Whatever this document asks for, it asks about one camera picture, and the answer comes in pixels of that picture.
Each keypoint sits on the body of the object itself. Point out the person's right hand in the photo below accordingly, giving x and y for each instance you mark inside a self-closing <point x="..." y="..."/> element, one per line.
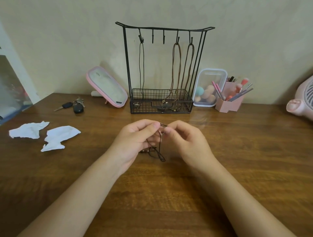
<point x="193" y="144"/>

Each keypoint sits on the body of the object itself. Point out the person's left hand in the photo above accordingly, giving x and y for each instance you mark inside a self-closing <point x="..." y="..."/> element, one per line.
<point x="129" y="144"/>

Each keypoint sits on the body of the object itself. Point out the person's right forearm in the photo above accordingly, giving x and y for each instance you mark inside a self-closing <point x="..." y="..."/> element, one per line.
<point x="244" y="205"/>

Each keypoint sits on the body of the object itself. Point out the person's left forearm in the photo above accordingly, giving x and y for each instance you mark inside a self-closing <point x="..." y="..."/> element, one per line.
<point x="68" y="202"/>

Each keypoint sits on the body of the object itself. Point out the small peach makeup sponge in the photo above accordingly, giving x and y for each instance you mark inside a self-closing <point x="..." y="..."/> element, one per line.
<point x="197" y="98"/>

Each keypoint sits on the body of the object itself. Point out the pink brush holder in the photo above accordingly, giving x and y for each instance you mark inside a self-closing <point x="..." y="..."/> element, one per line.
<point x="228" y="107"/>

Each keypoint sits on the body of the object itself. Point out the teal makeup sponge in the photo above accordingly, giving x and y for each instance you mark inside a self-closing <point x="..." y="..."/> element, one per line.
<point x="199" y="90"/>

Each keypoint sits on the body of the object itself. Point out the pink pen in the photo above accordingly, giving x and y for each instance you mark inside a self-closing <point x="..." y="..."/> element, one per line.
<point x="219" y="89"/>
<point x="215" y="85"/>

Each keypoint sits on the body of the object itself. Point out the pink framed table mirror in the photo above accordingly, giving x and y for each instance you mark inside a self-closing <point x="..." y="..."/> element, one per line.
<point x="107" y="86"/>

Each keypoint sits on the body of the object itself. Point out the black oval key fob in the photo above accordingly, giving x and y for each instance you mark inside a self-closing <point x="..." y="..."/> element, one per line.
<point x="78" y="108"/>

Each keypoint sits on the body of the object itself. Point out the silver key bunch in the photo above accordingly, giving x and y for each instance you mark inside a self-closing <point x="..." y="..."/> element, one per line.
<point x="79" y="101"/>

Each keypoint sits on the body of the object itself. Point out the grey purple pencil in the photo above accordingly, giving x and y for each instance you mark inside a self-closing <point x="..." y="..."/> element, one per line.
<point x="240" y="94"/>

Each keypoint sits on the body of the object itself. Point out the white crumpled paper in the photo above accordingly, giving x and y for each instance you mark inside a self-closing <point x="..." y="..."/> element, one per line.
<point x="27" y="130"/>
<point x="61" y="134"/>

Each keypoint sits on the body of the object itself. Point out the clear plastic container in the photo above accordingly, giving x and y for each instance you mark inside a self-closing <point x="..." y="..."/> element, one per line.
<point x="210" y="75"/>

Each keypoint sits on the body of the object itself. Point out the pink makeup brush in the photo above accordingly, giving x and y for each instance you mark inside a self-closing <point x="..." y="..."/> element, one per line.
<point x="239" y="87"/>

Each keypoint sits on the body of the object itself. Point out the black headed car key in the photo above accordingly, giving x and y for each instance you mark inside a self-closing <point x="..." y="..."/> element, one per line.
<point x="67" y="105"/>

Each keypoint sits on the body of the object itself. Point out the dark cosmetic pencils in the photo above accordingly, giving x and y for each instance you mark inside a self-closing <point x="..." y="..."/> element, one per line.
<point x="231" y="79"/>

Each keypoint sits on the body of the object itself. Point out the coral tipped makeup brush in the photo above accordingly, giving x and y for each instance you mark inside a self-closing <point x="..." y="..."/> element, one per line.
<point x="244" y="81"/>

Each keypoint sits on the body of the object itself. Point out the pink pig shaped desk fan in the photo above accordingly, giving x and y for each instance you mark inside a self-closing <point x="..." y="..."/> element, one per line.
<point x="302" y="105"/>

